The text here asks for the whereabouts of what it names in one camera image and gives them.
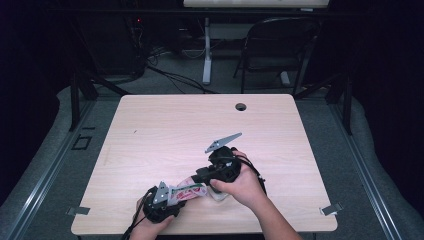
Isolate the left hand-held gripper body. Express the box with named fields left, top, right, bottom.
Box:
left=143, top=181, right=179, bottom=224

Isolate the right hand-held gripper cable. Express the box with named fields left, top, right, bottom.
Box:
left=238, top=155, right=268, bottom=196

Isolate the left hand-held gripper cable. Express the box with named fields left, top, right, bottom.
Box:
left=121, top=185, right=158, bottom=240

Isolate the aluminium floor rail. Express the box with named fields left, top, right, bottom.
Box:
left=0, top=99, right=98, bottom=240
left=328, top=99, right=405, bottom=240

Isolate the grey table bracket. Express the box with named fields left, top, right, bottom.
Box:
left=319, top=201, right=344, bottom=217
left=66, top=206, right=91, bottom=217

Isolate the black floor cable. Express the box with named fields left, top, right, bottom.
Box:
left=145, top=64, right=218, bottom=95

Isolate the black folding chair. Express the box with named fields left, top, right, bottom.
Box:
left=232, top=16, right=322, bottom=97

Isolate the black metal stand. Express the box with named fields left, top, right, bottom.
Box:
left=68, top=65, right=132, bottom=133
left=293, top=70, right=354, bottom=136

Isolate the person's right hand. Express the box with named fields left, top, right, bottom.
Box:
left=210, top=150, right=268, bottom=209

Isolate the person's left hand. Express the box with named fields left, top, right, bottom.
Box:
left=129, top=197, right=175, bottom=235

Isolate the pink and white plastic bag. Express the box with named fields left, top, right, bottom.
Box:
left=166, top=176, right=210, bottom=207

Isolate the white desk top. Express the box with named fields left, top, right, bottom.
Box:
left=183, top=0, right=331, bottom=9

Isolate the white desk leg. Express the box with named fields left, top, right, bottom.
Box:
left=202, top=17, right=213, bottom=86

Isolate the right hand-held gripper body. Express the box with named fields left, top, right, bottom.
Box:
left=204, top=132, right=243, bottom=183

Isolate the dark computer tower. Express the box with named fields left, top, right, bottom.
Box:
left=83, top=13, right=148, bottom=78

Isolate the hand-held gripper cable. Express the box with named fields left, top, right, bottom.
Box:
left=238, top=155, right=268, bottom=196
left=121, top=185, right=158, bottom=240

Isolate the black metal crossbar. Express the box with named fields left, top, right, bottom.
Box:
left=46, top=7, right=368, bottom=18

